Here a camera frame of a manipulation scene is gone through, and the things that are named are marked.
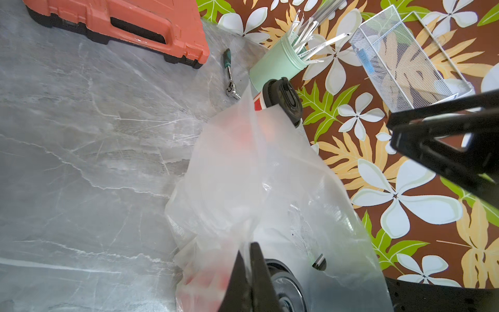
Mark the red milk tea cup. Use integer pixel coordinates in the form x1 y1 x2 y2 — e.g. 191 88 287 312
253 77 303 128
176 256 309 311

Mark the mint green cup holder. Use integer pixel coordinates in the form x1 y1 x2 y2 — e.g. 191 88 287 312
249 35 307 92

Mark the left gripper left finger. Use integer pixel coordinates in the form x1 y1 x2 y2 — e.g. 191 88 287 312
218 242 281 312

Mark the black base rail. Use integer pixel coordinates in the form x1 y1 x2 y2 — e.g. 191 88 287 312
385 278 498 312

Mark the red plastic tool case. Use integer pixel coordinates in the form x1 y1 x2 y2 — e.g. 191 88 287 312
24 0 210 69

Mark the clear plastic carrier bag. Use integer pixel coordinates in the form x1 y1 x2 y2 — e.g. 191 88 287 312
165 88 392 311

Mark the blue object in basket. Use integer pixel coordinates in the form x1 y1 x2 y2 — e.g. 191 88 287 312
357 49 375 75

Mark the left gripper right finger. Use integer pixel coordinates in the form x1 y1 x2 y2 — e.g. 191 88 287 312
387 90 498 207

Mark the white mesh basket right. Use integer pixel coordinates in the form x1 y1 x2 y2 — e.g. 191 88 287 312
350 5 474 113

